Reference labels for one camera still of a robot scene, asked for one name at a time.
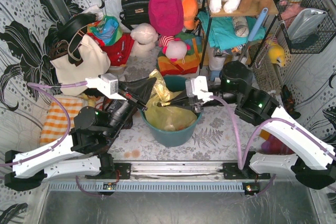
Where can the red cloth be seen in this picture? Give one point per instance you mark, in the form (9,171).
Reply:
(119,52)

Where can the yellow trash bag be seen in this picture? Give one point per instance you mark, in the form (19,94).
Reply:
(165,106)

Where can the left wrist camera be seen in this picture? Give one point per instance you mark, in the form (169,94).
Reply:
(107,84)

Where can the blue lint roller mop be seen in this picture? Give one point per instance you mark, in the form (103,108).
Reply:
(215,74)

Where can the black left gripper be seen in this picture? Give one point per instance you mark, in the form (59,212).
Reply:
(131,97)

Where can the magenta felt bag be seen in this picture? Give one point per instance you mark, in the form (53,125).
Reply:
(166,16)

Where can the black hat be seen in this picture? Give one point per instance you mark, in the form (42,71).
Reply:
(68,30)

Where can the aluminium rail base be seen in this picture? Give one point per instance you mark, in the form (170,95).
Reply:
(171,177)

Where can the teal folded cloth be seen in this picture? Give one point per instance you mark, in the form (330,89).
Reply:
(222,33)

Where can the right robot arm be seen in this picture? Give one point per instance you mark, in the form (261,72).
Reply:
(312,162)

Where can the cream plush sheep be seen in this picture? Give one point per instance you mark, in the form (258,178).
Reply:
(145,37)

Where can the cream canvas tote bag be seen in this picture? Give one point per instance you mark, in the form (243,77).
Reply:
(94,63)

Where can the black leather handbag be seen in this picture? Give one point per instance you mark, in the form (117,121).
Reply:
(134,12)

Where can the rainbow striped cloth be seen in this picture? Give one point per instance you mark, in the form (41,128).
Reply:
(191,62)

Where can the pink striped plush doll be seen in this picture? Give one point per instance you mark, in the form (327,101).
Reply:
(173,48)

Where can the black wire basket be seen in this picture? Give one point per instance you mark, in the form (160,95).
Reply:
(315,42)

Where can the yellow plush duck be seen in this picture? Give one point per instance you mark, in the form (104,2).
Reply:
(276,53)

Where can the orange checkered towel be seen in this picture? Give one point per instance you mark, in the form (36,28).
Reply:
(56,121)

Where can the teal trash bin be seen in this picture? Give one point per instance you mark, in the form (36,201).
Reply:
(172,139)

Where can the orange plush toy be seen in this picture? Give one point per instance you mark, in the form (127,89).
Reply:
(190,10)

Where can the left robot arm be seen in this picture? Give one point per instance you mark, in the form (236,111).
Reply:
(82,150)

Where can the silver foil pouch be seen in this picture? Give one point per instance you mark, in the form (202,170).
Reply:
(305,23)

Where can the colorful printed scarf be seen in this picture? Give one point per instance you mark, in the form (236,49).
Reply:
(105,32)

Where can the purple orange sock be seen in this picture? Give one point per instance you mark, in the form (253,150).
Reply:
(272,145)

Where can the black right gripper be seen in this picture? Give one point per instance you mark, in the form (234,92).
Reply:
(196,103)

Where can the beige chenille duster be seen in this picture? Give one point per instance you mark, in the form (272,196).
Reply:
(265,74)

